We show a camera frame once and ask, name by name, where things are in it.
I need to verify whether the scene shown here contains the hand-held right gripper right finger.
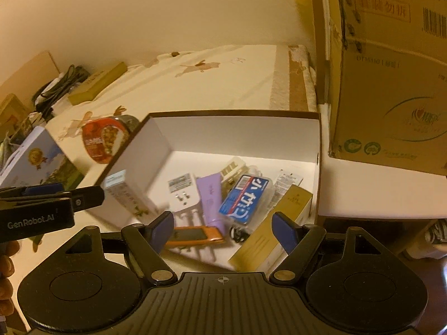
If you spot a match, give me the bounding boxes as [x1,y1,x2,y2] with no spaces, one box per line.
[269,211,379,284]

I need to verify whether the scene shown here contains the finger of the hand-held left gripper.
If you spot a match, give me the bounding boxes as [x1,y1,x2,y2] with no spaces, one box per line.
[0,186,106,213]
[0,182,65,197]

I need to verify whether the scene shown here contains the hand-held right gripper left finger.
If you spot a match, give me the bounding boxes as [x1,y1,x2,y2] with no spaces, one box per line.
[66,211,179,284]

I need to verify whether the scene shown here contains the white and gold box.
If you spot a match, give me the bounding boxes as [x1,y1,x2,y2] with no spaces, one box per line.
[228,184,314,273]

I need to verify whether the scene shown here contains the orange gadget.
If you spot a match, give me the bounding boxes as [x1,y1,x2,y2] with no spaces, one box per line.
[164,225,226,250]

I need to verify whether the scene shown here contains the white router with antennas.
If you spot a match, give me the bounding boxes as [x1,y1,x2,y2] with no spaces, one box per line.
[167,173,219,262]

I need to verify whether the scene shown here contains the green white ointment box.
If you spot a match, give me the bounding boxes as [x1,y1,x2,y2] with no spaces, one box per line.
[104,169,168,219]

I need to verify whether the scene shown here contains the black cable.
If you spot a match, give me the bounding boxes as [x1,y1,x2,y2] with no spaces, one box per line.
[229,225,250,243]

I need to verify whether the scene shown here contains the white labelled tube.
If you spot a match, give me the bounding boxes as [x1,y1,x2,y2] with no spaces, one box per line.
[269,169,303,210]

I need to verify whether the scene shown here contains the clear floss box blue label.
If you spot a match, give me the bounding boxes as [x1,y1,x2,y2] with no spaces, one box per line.
[218,174,272,226]

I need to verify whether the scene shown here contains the purple tube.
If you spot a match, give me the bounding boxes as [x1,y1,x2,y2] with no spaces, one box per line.
[196,174,226,234]

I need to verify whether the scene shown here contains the person's left hand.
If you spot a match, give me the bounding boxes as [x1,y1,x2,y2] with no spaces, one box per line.
[0,242,16,322]

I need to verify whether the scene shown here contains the blue milk carton box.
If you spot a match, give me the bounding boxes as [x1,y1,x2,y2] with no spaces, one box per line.
[0,126,86,191]

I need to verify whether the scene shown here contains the red instant rice bowl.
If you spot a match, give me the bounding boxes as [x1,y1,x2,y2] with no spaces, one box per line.
[81,114,141,164]

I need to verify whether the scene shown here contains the plain cardboard box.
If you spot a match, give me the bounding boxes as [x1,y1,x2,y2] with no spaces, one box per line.
[0,92,32,140]

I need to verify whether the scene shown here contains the olive flat box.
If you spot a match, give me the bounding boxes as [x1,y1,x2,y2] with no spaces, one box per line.
[67,62,128,106]

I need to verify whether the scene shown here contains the large brown cardboard box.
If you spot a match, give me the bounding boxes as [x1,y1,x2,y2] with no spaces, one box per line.
[326,0,447,177]

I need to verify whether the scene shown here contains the black bag with straps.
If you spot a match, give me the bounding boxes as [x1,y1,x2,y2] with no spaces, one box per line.
[33,64,91,119]

